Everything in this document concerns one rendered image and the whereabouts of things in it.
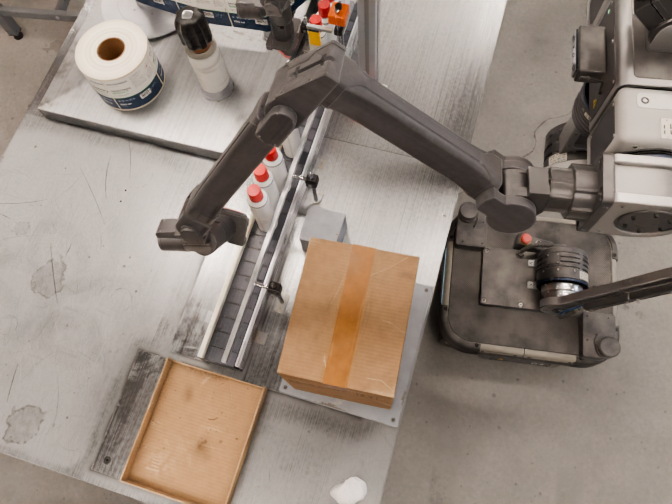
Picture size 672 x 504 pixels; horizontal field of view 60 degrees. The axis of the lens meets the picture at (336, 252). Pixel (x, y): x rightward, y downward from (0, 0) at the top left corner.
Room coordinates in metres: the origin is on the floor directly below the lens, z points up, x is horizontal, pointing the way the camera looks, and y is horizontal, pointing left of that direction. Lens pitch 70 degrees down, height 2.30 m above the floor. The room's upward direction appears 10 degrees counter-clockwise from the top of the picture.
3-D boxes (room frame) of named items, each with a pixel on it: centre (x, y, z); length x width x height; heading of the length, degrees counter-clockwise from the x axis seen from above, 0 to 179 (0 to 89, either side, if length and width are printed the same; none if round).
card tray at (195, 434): (0.13, 0.41, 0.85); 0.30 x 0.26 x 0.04; 154
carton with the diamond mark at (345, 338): (0.29, -0.01, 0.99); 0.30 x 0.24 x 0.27; 158
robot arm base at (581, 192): (0.34, -0.38, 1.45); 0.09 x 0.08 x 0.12; 162
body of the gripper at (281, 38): (1.04, 0.03, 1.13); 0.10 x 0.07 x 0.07; 154
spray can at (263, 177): (0.68, 0.14, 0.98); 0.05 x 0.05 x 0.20
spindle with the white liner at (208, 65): (1.08, 0.26, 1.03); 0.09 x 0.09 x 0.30
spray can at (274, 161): (0.73, 0.11, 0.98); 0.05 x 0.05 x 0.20
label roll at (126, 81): (1.16, 0.51, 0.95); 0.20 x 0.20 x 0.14
